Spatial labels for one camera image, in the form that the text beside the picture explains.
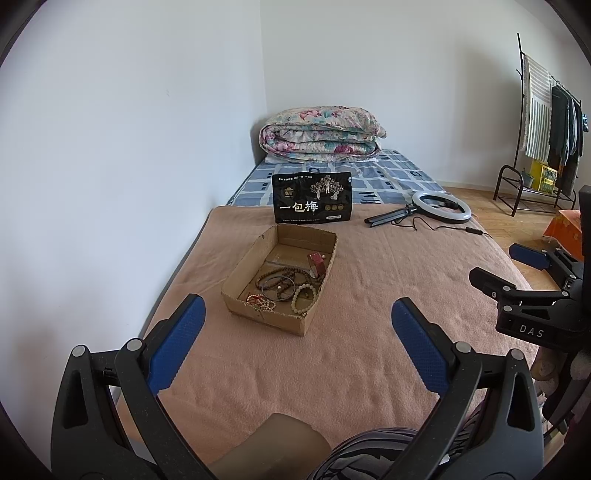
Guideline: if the person's right hand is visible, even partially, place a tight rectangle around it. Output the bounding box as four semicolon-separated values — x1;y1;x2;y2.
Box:
530;351;573;384

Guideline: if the black folded tripod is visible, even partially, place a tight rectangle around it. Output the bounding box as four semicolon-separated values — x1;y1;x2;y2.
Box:
364;205;419;228

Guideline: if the yellow box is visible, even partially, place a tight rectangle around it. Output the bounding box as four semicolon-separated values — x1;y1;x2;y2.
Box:
530;159;558;193

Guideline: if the striped hanging towel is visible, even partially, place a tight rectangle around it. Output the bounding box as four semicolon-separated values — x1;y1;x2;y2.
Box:
522;55;552;160

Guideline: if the dark hanging coat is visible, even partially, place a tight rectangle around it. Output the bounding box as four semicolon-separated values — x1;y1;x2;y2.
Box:
549;85;573;195

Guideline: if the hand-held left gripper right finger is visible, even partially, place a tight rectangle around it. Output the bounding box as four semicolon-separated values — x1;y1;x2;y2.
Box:
392;296;546;480

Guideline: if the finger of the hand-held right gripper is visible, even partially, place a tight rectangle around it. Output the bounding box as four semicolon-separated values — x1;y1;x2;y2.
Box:
509;243;583;278
468;266;571;315

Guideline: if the dark bead necklace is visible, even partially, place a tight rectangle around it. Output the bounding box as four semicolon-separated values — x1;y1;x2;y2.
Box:
256;270;298;296

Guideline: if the black snack bag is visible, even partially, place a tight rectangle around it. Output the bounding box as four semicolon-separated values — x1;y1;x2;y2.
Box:
271;171;354;225

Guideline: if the cream bead bracelet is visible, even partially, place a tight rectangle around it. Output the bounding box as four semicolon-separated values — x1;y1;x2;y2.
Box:
290;282;318;317

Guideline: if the white ring light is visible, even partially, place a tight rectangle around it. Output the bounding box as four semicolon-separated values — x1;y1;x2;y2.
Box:
411;191;473;225

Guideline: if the orange patterned cloth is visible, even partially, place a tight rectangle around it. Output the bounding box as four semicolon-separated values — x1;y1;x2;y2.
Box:
542;209;585;252

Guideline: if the person's right forearm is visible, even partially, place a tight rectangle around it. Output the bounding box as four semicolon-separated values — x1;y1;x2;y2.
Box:
570;351;591;425

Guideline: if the blue hanging shirt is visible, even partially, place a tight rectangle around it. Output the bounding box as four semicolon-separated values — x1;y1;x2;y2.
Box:
570;99;591;160

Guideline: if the cardboard box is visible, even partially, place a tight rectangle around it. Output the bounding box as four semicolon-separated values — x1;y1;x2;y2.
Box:
222;224;338;337

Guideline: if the folded floral quilt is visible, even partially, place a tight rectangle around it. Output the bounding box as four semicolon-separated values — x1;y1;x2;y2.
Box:
259;106;387;162

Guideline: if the small red box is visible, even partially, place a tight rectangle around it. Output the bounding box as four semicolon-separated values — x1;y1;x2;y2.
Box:
307;251;329;278

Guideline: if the thin blue bangle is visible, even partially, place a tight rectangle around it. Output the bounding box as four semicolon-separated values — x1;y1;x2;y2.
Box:
261;277;296;301

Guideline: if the black ring light cable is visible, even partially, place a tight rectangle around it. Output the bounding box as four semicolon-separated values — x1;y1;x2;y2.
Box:
392;215;492;238

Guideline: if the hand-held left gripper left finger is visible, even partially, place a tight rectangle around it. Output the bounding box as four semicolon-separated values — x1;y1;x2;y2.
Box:
51;293;218;480

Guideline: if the black metal clothes rack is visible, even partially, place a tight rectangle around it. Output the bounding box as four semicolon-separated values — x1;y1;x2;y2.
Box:
493;33;591;217

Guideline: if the blue plaid bedsheet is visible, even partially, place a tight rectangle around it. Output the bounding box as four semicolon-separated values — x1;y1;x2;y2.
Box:
226;148;446;208

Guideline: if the person's dark striped clothing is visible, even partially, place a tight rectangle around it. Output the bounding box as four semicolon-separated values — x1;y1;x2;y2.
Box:
307;406;490;480

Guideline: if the pink-brown blanket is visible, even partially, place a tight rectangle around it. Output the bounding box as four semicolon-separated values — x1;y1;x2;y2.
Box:
115;204;541;467

